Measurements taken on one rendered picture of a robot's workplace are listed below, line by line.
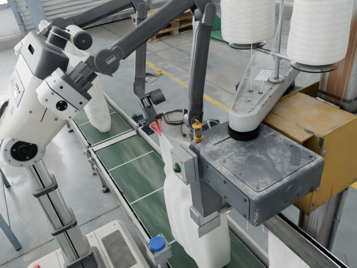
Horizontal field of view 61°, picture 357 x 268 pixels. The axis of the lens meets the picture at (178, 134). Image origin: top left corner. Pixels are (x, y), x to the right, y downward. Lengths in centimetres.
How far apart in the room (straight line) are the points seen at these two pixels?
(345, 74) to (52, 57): 93
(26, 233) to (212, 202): 202
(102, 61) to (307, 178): 67
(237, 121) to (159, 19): 44
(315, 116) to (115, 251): 146
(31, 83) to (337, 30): 93
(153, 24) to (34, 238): 207
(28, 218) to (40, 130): 174
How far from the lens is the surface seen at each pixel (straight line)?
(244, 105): 87
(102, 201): 273
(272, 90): 95
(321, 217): 141
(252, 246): 179
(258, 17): 97
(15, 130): 126
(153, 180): 220
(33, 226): 281
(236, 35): 98
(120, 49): 100
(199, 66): 110
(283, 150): 84
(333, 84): 108
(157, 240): 126
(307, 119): 98
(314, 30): 81
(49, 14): 825
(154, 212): 199
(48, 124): 121
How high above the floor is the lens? 185
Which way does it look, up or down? 34 degrees down
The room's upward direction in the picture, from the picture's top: 8 degrees counter-clockwise
